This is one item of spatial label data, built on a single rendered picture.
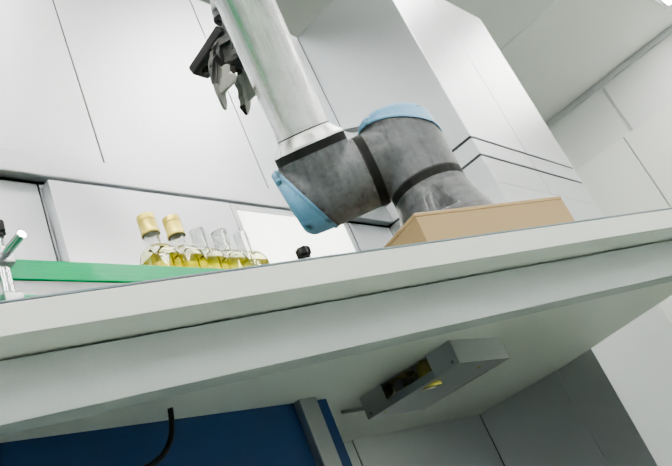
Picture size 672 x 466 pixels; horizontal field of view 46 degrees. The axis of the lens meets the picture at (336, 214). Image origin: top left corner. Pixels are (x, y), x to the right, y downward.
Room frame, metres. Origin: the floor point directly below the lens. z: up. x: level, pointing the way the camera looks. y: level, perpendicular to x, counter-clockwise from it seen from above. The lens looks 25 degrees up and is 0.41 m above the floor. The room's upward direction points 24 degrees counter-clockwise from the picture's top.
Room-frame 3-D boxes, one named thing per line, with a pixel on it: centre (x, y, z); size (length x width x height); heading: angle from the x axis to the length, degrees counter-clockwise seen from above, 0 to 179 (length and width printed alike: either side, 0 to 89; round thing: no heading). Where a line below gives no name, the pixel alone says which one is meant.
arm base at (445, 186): (1.09, -0.14, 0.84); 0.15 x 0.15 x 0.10
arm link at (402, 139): (1.09, -0.14, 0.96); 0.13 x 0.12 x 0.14; 92
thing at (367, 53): (2.42, -0.48, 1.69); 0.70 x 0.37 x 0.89; 146
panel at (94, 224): (1.65, 0.25, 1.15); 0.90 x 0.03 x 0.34; 146
